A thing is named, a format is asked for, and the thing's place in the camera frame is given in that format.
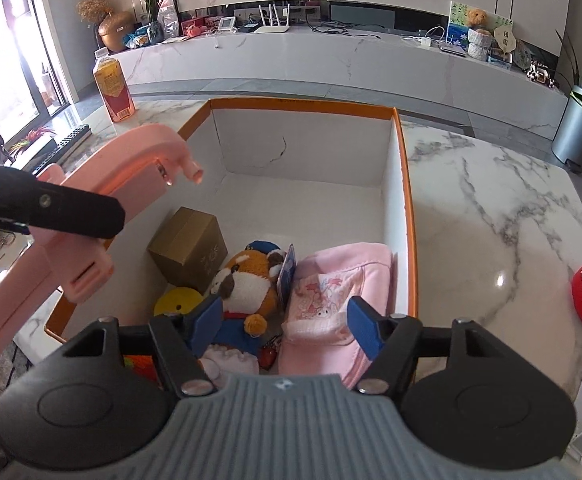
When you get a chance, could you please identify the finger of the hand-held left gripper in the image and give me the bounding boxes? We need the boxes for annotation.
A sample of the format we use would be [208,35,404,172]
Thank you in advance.
[0,141,126,240]

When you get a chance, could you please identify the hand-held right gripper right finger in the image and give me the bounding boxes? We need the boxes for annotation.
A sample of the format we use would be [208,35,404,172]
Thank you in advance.
[347,295,514,396]

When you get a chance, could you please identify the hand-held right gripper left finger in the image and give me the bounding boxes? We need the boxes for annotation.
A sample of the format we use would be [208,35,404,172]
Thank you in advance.
[61,294,224,397]

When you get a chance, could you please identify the yellow round toy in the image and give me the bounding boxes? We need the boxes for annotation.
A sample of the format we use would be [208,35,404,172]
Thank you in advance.
[153,286,206,317]

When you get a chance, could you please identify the pink cartoon pouch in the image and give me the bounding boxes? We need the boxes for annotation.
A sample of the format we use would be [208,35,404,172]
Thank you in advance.
[281,267,367,348]

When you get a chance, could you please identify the brown plush toy blue tag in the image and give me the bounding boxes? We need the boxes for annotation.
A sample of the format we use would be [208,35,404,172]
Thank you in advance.
[198,240,297,376]

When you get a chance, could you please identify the pink pencil case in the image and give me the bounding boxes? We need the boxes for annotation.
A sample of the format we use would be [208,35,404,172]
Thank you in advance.
[281,241,394,391]

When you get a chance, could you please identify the brown cardboard box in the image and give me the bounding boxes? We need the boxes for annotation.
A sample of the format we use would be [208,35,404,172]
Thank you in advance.
[147,206,229,295]

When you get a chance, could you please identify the pink selfie stick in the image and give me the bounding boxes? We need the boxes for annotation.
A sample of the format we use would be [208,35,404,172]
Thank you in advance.
[0,124,204,361]

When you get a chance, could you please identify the orange cardboard box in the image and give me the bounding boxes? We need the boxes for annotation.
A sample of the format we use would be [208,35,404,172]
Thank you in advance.
[44,97,418,391]

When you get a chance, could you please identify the black remote control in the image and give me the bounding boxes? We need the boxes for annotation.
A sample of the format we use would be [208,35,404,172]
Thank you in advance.
[36,124,93,171]

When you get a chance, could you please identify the red feather toy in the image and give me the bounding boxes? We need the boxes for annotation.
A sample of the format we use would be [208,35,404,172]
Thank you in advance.
[8,127,57,161]

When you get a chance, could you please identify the tea bottle red label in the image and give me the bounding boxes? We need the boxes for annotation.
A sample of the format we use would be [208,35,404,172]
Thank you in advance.
[92,49,136,123]

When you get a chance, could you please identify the glass sliding door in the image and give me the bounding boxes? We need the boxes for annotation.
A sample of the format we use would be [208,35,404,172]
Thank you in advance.
[0,0,67,136]

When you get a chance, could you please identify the golden pot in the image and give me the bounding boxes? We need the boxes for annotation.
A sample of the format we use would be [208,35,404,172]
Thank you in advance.
[98,10,136,53]

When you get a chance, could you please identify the snack bags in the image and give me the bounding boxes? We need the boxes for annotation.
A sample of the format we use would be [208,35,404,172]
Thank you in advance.
[124,25,149,50]

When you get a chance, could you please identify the dried flowers in vase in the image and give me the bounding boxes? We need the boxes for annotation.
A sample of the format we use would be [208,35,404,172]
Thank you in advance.
[76,0,114,51]

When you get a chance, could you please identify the green plant in blue vase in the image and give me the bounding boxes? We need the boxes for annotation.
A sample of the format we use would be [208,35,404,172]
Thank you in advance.
[138,0,187,45]

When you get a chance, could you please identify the marble tv console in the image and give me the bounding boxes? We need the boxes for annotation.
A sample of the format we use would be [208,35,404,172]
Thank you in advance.
[116,25,569,141]

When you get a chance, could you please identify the white router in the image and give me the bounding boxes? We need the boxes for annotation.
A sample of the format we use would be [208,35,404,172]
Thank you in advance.
[254,4,292,34]

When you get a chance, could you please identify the silver planter with plant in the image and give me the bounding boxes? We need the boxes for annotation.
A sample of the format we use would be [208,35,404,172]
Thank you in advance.
[551,30,582,173]

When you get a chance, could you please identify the cow figurine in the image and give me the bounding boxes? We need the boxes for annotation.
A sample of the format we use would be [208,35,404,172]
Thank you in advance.
[526,60,558,90]

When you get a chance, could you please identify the painted picture card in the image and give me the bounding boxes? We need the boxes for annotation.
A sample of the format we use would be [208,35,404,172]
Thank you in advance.
[446,1,514,56]

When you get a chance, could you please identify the round paper fan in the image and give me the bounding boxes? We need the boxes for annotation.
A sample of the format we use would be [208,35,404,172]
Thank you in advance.
[493,27,519,56]

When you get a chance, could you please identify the red keychain charm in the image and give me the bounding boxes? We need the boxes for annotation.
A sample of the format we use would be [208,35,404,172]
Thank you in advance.
[258,337,282,373]

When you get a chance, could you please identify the white charger with cable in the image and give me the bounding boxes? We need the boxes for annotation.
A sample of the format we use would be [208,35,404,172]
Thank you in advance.
[401,25,452,51]

